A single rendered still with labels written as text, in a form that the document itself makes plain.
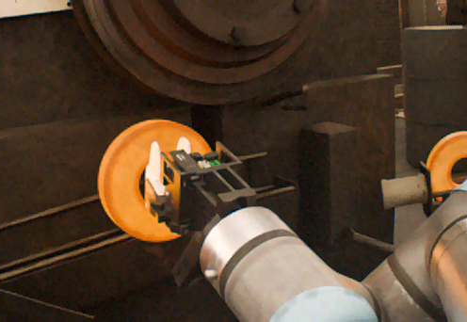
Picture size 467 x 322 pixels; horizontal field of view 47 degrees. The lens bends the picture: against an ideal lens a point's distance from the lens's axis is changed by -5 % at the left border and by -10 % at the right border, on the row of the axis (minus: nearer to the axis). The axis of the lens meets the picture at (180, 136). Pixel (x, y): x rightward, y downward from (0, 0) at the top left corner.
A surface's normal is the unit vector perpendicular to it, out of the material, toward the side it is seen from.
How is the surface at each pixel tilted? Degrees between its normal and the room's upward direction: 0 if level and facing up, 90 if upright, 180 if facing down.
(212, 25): 90
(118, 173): 89
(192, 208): 106
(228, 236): 42
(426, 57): 90
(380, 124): 90
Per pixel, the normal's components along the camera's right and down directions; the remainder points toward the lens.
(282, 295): -0.56, -0.58
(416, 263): -0.73, -0.41
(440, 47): -0.56, 0.22
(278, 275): -0.39, -0.72
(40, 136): 0.41, 0.15
